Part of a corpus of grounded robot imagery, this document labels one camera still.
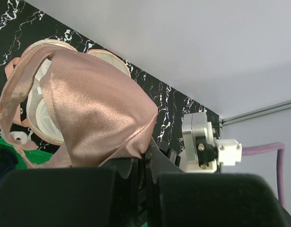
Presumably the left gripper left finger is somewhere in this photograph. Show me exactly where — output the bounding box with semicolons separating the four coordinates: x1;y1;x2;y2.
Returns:
0;158;138;227

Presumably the pink satin bra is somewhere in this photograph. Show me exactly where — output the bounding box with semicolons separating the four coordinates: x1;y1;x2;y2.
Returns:
0;44;158;168

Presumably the pink mesh laundry bag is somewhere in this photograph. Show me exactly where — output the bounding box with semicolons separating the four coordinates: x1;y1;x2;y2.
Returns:
13;49;131;146

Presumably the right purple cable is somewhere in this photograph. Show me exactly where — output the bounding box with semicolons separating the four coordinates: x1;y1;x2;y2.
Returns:
241;141;287;210

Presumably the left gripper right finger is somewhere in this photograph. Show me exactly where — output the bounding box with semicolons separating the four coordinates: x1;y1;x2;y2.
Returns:
145;141;291;227

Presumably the navy blue garment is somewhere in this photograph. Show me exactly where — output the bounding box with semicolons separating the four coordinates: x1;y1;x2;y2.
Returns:
0;149;18;181

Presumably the green plastic bin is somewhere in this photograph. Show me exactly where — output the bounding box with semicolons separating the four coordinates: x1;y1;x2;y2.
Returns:
0;136;55;171

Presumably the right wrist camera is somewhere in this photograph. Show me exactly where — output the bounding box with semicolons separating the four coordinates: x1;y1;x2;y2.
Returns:
179;112;242;174

